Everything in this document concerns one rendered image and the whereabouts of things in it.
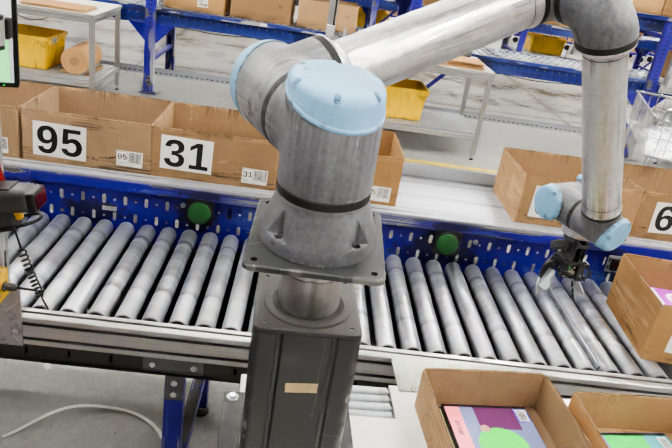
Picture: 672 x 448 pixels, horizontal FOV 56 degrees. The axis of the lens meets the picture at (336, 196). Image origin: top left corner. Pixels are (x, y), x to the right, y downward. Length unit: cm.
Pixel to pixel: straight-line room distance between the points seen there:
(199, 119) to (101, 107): 34
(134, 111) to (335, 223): 147
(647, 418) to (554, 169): 109
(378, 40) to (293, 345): 54
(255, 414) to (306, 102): 54
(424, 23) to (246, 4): 508
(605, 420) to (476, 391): 29
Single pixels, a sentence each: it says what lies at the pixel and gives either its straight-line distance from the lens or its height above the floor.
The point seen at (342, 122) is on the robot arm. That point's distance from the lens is 88.
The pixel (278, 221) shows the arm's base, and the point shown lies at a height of 125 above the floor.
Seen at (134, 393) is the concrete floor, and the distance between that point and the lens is 255.
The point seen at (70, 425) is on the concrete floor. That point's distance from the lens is 246.
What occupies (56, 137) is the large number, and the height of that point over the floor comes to 97.
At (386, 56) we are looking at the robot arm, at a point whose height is 148.
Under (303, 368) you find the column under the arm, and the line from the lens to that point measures 107.
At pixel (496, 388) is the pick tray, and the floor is 80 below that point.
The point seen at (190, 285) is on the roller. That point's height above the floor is 75.
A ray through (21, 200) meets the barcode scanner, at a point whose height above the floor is 107.
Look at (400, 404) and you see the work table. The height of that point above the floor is 75.
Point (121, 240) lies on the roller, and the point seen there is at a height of 74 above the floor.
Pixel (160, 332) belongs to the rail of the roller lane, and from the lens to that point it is 158.
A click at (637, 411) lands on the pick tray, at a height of 81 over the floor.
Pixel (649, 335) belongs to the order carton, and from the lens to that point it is 187.
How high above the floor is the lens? 166
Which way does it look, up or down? 22 degrees down
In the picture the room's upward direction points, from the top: 9 degrees clockwise
